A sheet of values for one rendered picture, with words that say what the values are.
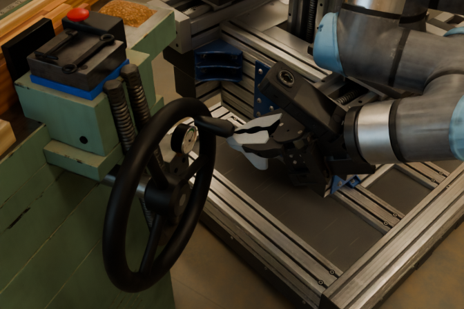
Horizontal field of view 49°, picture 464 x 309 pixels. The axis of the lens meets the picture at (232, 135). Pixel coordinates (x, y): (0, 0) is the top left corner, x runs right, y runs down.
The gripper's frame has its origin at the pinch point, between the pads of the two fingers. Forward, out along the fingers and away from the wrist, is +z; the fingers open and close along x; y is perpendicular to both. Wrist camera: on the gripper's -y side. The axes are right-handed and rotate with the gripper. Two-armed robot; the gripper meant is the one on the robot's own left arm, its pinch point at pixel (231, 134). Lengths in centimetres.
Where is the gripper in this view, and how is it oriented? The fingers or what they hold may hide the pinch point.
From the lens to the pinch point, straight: 73.6
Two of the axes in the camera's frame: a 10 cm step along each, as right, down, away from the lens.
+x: 4.3, -6.6, 6.1
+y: 4.7, 7.4, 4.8
